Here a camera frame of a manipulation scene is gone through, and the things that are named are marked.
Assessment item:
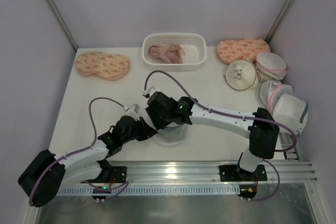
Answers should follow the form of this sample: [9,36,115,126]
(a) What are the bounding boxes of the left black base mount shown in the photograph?
[87,159,127,184]

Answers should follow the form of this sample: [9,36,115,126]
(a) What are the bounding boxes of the peach patterned bra case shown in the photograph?
[216,38,270,65]
[75,51,131,81]

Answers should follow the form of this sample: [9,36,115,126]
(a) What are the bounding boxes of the white plastic basket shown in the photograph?
[142,33,207,71]

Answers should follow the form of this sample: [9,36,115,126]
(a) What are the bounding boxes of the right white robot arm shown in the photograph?
[143,90,279,181]

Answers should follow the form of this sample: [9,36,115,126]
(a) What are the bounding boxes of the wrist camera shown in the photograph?
[123,104,140,121]
[142,87,162,101]

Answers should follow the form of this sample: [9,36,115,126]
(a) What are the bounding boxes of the right peach patterned bra case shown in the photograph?
[216,38,270,65]

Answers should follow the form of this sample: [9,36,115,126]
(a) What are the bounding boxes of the white mesh bag blue trim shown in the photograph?
[153,123,188,147]

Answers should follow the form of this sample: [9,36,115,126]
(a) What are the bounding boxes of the pink bra in basket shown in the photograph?
[148,44,186,64]

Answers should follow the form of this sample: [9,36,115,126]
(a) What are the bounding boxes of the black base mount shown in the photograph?
[218,165,268,182]
[87,159,127,184]

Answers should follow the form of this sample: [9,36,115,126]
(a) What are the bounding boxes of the aluminium mounting rail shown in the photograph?
[110,160,318,184]

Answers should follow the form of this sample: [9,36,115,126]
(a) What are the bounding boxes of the white mesh bag pink zipper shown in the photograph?
[255,52,287,82]

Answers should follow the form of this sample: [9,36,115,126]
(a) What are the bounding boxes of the white mesh bag pink trim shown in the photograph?
[259,80,293,114]

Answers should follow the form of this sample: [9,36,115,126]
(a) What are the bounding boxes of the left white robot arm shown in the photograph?
[18,115,157,207]

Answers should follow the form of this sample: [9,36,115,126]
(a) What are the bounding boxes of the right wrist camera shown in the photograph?
[142,87,162,101]

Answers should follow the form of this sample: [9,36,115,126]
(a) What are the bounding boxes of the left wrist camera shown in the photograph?
[123,104,140,121]

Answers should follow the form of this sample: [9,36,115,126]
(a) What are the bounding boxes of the left peach patterned bra case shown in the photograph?
[75,51,131,81]

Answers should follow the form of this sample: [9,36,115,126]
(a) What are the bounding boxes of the white slotted cable duct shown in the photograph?
[57,184,240,197]

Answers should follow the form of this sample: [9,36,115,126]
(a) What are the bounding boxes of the cream laundry bag beige trim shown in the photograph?
[224,60,259,91]

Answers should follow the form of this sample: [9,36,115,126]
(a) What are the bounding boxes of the large white bag blue trim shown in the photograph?
[272,94,308,136]

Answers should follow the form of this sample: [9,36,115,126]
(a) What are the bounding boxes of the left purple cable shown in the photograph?
[28,97,129,207]

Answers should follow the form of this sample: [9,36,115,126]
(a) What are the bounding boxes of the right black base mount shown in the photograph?
[218,165,268,182]

